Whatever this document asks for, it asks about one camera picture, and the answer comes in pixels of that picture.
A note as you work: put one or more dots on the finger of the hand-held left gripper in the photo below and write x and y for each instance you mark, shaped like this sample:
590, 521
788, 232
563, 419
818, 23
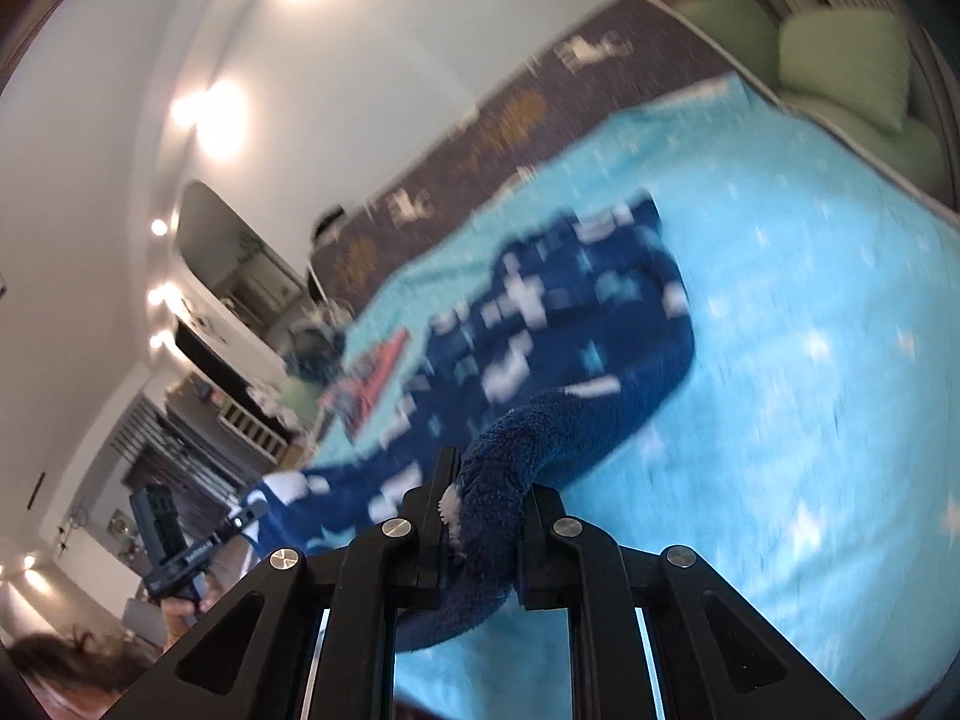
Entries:
229, 529

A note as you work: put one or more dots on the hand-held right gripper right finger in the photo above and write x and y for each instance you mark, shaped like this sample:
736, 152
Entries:
544, 532

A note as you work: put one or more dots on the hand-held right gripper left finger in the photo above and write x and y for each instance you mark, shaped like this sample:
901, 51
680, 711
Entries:
442, 510

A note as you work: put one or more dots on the navy fleece star-print jacket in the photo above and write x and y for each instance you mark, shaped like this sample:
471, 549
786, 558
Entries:
525, 330

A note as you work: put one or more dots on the blue denim clothes pile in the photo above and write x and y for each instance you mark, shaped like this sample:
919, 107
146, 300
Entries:
315, 352

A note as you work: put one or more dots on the person's left hand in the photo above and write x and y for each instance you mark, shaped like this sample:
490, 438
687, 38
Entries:
180, 615

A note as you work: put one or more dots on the white slatted rack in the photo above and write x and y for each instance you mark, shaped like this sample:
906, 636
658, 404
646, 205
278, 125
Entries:
251, 427

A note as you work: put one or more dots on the green pillow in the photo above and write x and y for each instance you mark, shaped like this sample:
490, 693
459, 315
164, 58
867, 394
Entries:
840, 60
727, 22
300, 401

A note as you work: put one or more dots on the pink folded cloth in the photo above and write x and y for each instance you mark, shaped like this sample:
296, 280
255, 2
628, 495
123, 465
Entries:
379, 375

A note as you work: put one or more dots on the floral folded cloth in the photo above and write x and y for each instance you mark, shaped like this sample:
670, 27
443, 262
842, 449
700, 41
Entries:
341, 394

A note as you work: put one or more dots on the person's head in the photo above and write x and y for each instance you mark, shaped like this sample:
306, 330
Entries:
67, 671

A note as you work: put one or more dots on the turquoise star-print blanket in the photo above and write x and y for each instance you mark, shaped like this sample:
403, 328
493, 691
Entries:
787, 390

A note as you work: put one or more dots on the grey deer-print mattress cover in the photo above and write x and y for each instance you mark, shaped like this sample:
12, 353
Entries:
525, 112

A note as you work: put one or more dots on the green seat cushion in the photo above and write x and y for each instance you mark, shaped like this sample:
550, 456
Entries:
900, 150

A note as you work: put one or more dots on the arched wall mirror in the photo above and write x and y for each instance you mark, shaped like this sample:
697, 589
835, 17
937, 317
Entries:
217, 240

